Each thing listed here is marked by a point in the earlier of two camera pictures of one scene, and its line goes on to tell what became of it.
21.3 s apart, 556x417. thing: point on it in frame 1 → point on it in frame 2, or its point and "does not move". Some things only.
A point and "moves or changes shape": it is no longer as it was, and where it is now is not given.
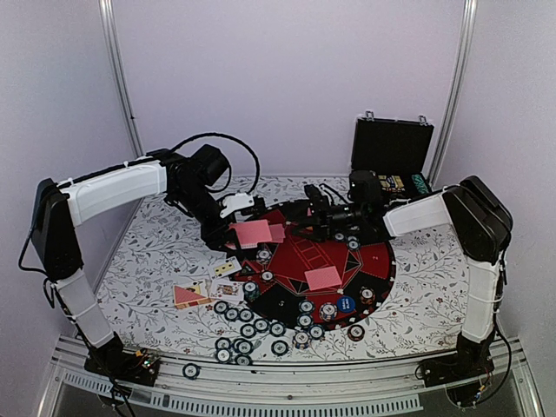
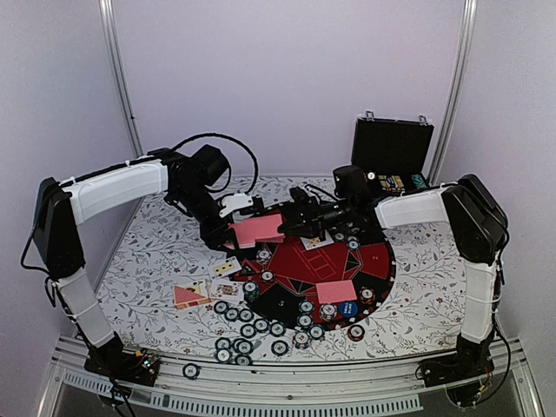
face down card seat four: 322,278 → 335,291
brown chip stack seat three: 367,295 does not move
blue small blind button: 346,303 moves or changes shape
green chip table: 246,314 does not move
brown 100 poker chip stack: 355,333 does not move
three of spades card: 224,268 does not move
